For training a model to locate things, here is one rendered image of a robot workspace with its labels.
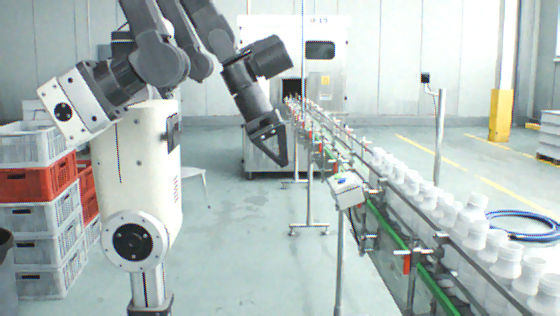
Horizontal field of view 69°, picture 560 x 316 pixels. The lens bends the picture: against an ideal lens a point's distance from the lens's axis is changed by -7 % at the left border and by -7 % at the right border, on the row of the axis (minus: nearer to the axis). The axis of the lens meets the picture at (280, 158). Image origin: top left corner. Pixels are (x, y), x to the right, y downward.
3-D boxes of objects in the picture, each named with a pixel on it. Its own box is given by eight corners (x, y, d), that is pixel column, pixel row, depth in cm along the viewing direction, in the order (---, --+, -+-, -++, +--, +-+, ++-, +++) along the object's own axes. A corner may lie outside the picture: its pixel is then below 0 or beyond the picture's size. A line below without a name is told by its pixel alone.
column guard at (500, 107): (511, 142, 865) (516, 89, 842) (494, 142, 863) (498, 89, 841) (501, 139, 904) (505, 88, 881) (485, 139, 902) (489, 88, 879)
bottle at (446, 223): (436, 264, 99) (443, 197, 96) (462, 270, 96) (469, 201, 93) (429, 274, 94) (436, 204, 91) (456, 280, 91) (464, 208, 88)
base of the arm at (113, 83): (124, 116, 83) (92, 64, 81) (158, 95, 83) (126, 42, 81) (110, 122, 75) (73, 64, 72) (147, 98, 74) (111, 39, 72)
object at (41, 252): (60, 269, 262) (55, 236, 257) (-2, 270, 256) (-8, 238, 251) (86, 234, 321) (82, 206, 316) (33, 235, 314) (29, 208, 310)
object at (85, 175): (80, 203, 324) (77, 175, 320) (30, 203, 321) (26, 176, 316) (103, 182, 384) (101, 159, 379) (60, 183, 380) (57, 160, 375)
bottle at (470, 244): (448, 295, 85) (457, 219, 82) (467, 287, 88) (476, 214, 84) (471, 308, 80) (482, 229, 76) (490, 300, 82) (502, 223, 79)
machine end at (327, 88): (346, 180, 568) (351, 16, 526) (240, 181, 562) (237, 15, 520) (328, 156, 724) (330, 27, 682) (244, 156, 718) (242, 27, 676)
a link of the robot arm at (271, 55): (210, 38, 81) (204, 34, 73) (264, 10, 81) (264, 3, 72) (239, 94, 84) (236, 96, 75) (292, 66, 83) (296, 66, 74)
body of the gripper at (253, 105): (277, 116, 85) (260, 82, 84) (281, 118, 75) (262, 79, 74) (248, 132, 85) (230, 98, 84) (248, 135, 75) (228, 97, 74)
